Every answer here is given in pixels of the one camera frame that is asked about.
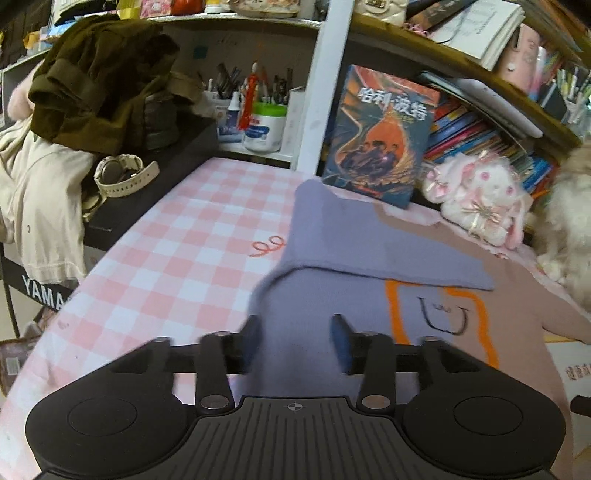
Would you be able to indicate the bunch of pens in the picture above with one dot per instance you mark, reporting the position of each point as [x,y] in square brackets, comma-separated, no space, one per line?
[231,81]

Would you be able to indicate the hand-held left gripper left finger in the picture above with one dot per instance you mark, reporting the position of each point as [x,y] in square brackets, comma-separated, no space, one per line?
[249,344]

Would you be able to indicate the white pink plush bunny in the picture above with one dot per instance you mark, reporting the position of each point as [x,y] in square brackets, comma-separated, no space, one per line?
[480,198]

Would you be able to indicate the white shelf post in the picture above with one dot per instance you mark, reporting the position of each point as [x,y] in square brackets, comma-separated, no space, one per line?
[323,83]

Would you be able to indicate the pink instant camera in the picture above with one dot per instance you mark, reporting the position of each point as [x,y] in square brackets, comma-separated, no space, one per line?
[521,57]

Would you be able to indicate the white tablet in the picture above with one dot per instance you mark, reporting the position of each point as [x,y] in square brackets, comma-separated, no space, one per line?
[489,99]

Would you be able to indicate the white quilted handbag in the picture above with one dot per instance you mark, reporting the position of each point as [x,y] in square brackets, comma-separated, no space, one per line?
[381,10]

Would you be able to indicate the blue orange fantasy book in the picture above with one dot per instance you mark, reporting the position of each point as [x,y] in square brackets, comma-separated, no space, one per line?
[378,138]

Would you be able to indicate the olive green jacket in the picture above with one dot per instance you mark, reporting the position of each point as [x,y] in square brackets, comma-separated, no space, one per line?
[101,78]

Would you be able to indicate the white carton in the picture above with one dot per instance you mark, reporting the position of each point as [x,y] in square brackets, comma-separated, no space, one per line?
[293,120]

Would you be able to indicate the pastel marker pens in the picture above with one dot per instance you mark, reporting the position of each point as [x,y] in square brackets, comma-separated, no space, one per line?
[565,87]

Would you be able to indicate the row of colourful books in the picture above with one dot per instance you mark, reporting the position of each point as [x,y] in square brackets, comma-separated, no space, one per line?
[480,134]

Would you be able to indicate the fluffy cream cat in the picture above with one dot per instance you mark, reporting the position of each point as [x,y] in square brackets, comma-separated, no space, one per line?
[570,221]

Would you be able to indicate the wooden shelf board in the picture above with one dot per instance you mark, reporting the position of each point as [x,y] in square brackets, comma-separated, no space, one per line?
[415,50]

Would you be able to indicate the purple and tan sweater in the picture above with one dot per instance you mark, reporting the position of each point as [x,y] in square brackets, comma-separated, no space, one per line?
[332,230]

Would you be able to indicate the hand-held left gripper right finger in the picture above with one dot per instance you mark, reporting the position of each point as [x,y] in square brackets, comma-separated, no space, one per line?
[342,346]

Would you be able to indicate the white wristwatch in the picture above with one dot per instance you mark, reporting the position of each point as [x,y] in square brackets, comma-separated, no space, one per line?
[122,177]

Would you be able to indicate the red tassel ornament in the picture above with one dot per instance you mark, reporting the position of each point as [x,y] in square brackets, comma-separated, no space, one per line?
[247,101]

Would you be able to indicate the cream garment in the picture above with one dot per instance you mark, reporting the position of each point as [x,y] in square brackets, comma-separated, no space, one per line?
[41,198]

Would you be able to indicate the white canister green lid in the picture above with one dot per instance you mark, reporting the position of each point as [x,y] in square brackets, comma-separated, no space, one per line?
[263,129]

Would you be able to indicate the stack of paper notebooks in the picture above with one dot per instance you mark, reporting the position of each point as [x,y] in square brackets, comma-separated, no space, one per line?
[480,30]

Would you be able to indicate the black electric piano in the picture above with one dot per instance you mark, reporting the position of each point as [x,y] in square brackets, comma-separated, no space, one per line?
[175,157]

